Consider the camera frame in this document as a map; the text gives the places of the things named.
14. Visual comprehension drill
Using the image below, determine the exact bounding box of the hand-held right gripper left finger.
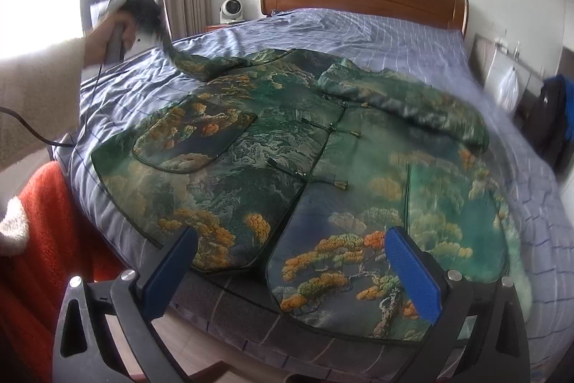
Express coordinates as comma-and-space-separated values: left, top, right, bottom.
53, 226, 200, 383

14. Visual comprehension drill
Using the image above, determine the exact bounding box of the orange fleece garment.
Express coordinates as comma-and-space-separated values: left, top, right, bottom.
0, 160, 151, 383

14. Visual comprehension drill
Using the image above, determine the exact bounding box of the white fluffy cuff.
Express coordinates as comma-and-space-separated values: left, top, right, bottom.
0, 193, 31, 259

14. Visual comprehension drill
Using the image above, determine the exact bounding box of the white round fan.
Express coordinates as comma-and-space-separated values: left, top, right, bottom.
218, 0, 246, 25

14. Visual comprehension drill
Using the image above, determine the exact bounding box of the white plastic bag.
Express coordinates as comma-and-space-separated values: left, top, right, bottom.
492, 66, 522, 115

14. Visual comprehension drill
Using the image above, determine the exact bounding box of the black cable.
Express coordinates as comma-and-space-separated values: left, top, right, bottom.
0, 59, 108, 149

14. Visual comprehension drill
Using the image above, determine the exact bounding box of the person's left hand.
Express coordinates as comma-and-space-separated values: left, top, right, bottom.
83, 11, 137, 66

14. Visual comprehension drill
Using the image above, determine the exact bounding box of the person's left forearm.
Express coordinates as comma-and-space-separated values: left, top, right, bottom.
0, 34, 89, 175

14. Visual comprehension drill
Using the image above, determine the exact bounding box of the dark jacket with blue lining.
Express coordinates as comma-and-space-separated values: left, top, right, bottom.
524, 74, 569, 175

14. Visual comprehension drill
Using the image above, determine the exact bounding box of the grey desk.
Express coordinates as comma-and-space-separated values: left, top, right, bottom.
469, 32, 563, 121

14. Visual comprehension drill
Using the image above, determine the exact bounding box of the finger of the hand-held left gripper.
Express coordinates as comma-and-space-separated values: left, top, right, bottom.
132, 0, 166, 45

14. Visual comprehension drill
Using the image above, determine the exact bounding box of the bed with blue checked sheet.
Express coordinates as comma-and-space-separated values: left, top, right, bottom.
53, 7, 574, 383

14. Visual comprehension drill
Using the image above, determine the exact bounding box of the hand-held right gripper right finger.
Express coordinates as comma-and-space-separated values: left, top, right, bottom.
385, 226, 531, 383

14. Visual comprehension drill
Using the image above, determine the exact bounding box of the green printed padded jacket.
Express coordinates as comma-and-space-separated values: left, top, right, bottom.
91, 35, 526, 349

